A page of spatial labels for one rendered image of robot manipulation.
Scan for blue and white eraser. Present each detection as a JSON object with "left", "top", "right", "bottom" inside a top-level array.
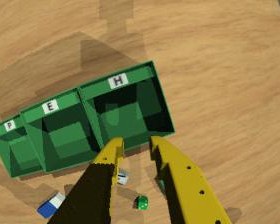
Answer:
[{"left": 37, "top": 192, "right": 66, "bottom": 219}]

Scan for green bins in a row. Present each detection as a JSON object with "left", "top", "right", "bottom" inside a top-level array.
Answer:
[{"left": 0, "top": 60, "right": 176, "bottom": 179}]

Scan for green die with white pips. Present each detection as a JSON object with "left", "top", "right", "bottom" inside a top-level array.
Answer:
[{"left": 137, "top": 196, "right": 148, "bottom": 210}]

